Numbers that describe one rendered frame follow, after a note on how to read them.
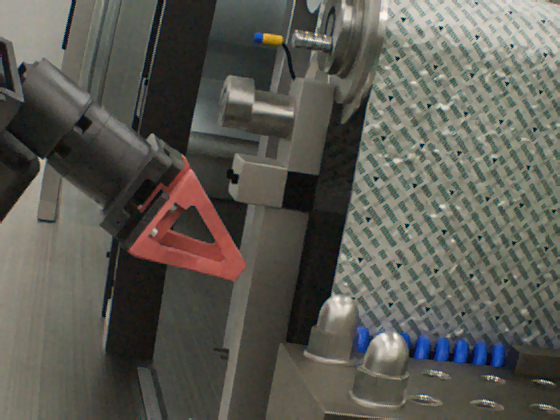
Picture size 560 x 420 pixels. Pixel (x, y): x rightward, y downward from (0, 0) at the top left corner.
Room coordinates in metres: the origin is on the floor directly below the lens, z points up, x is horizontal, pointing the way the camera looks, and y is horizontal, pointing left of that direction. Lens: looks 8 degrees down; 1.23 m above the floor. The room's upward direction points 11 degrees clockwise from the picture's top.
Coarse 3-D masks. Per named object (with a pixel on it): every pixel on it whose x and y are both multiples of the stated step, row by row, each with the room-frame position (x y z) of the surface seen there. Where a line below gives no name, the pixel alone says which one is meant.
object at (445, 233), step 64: (384, 128) 0.89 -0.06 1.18; (448, 128) 0.90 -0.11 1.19; (512, 128) 0.91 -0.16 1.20; (384, 192) 0.89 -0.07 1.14; (448, 192) 0.90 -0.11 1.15; (512, 192) 0.91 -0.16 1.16; (384, 256) 0.89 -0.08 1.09; (448, 256) 0.90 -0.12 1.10; (512, 256) 0.91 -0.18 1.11; (384, 320) 0.89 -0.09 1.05; (448, 320) 0.90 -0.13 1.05; (512, 320) 0.91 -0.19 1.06
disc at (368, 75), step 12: (384, 0) 0.88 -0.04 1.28; (384, 12) 0.88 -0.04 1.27; (384, 24) 0.88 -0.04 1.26; (372, 36) 0.89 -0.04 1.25; (372, 48) 0.88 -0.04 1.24; (372, 60) 0.88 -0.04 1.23; (372, 72) 0.88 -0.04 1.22; (360, 84) 0.90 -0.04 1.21; (360, 96) 0.89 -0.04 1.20; (336, 108) 0.96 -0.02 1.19; (348, 108) 0.92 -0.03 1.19; (360, 108) 0.90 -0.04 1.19; (336, 120) 0.95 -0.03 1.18; (348, 120) 0.92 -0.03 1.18
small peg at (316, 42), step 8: (296, 32) 0.92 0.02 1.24; (304, 32) 0.92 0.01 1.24; (296, 40) 0.92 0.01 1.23; (304, 40) 0.92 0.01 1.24; (312, 40) 0.92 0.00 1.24; (320, 40) 0.92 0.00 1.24; (328, 40) 0.92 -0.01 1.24; (304, 48) 0.92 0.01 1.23; (312, 48) 0.92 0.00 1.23; (320, 48) 0.92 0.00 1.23; (328, 48) 0.92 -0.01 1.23
